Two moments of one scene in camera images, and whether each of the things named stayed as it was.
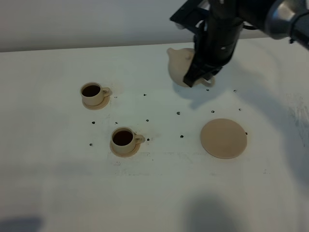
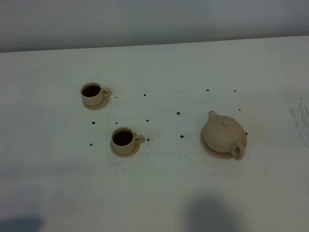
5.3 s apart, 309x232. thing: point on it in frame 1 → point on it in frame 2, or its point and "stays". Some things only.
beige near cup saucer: [128, 154] stays
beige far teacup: [93, 94] stays
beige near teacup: [124, 139] stays
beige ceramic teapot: [179, 61] → [224, 134]
